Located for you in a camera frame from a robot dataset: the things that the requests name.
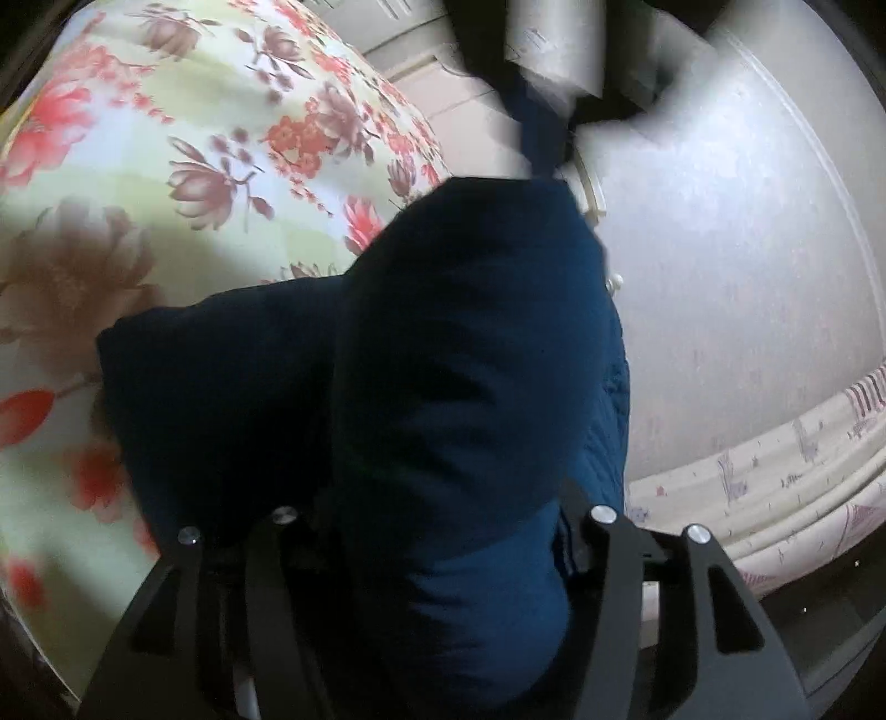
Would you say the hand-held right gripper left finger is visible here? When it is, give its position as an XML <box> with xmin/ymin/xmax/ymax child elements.
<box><xmin>79</xmin><ymin>505</ymin><xmax>340</xmax><ymax>720</ymax></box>

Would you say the floral bed sheet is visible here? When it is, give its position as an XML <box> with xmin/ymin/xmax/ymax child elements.
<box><xmin>0</xmin><ymin>0</ymin><xmax>451</xmax><ymax>610</ymax></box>

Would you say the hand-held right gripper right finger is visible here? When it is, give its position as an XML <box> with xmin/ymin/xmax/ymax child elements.
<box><xmin>554</xmin><ymin>485</ymin><xmax>811</xmax><ymax>720</ymax></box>

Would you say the white printed curtain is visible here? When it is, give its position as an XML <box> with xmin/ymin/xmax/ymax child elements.
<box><xmin>623</xmin><ymin>363</ymin><xmax>886</xmax><ymax>600</ymax></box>

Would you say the blue padded jacket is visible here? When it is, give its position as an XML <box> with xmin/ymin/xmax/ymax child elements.
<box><xmin>97</xmin><ymin>69</ymin><xmax>631</xmax><ymax>720</ymax></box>

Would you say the white cabinet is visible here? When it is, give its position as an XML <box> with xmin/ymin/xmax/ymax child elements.
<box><xmin>315</xmin><ymin>0</ymin><xmax>513</xmax><ymax>132</ymax></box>

